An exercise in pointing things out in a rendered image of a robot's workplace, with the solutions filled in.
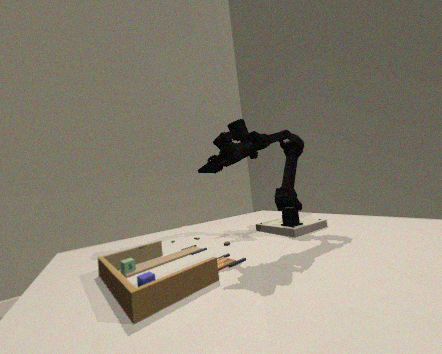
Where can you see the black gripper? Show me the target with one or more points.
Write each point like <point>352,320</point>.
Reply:
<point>225,158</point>

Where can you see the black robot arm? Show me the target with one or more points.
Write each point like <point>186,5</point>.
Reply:
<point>285,196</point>

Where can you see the orange striped flat strip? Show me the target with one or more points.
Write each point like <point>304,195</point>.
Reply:
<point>224,262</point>

